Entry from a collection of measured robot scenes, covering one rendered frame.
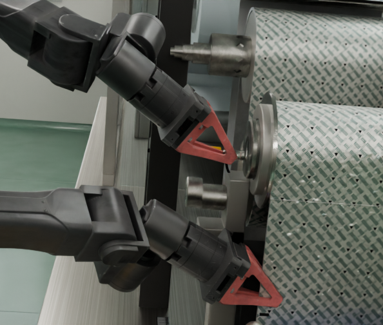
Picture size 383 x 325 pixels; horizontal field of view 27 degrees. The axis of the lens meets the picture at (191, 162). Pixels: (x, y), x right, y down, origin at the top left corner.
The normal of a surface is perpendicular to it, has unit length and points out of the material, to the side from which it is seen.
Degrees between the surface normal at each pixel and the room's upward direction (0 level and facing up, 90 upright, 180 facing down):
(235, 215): 90
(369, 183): 90
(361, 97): 92
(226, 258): 61
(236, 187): 90
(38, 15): 30
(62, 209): 36
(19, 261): 0
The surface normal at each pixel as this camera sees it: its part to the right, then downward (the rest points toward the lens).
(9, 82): 0.06, 0.26
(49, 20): 0.27, -0.73
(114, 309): 0.08, -0.96
